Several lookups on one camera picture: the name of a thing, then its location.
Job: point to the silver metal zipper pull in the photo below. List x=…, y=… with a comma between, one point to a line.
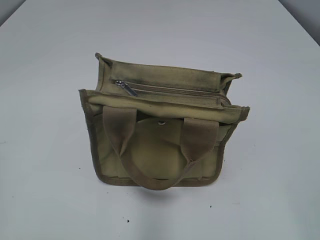
x=122, y=84

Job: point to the olive yellow canvas bag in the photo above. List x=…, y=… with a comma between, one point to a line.
x=173, y=134

